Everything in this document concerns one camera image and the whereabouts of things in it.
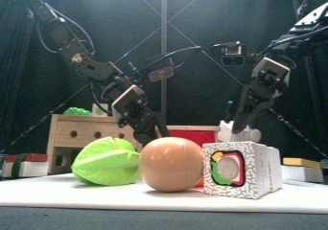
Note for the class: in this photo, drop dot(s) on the red wooden box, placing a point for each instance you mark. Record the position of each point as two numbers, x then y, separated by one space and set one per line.
195 136

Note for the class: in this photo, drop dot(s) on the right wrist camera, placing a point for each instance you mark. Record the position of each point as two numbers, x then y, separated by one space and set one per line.
233 54

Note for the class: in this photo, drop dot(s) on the wooden box with holes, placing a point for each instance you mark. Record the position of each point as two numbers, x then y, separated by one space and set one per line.
79 141

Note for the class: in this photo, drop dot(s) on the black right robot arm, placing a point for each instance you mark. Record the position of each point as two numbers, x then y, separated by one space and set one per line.
301 29

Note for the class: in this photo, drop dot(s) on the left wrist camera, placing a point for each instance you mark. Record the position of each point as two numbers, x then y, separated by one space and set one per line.
161 73

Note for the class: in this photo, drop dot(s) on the white board mat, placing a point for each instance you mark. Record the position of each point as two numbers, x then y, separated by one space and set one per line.
162 197

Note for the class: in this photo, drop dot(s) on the white sushi roll block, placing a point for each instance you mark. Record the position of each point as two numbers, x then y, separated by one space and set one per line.
238 170

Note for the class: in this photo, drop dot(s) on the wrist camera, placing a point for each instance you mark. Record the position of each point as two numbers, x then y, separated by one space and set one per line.
161 73
233 54

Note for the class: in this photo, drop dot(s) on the small green toy vegetable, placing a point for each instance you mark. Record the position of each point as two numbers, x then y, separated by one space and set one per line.
78 111

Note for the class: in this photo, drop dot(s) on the white toy cup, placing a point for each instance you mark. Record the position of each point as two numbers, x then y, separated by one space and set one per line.
100 110

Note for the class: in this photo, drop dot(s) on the yellow white sushi piece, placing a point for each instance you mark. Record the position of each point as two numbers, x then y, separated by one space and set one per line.
302 170

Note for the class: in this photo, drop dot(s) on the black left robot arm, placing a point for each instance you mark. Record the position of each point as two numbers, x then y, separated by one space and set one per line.
68 45

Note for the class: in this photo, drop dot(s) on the white toy figure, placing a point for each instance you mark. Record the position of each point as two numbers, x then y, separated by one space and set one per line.
244 134

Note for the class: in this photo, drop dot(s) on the green star fruit toy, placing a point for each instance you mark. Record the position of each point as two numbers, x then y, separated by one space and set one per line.
106 162

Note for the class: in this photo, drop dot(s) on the tan toy egg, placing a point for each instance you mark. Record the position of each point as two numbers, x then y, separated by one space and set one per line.
170 164

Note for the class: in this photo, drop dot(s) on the red white sushi piece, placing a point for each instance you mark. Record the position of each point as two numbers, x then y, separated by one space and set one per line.
25 165

